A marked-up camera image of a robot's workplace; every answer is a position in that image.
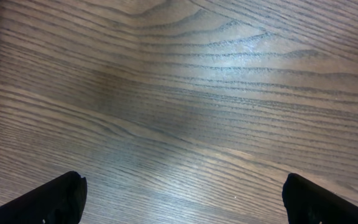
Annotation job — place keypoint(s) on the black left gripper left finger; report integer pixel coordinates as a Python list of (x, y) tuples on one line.
[(60, 201)]

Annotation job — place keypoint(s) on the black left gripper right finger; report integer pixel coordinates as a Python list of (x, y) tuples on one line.
[(308, 203)]

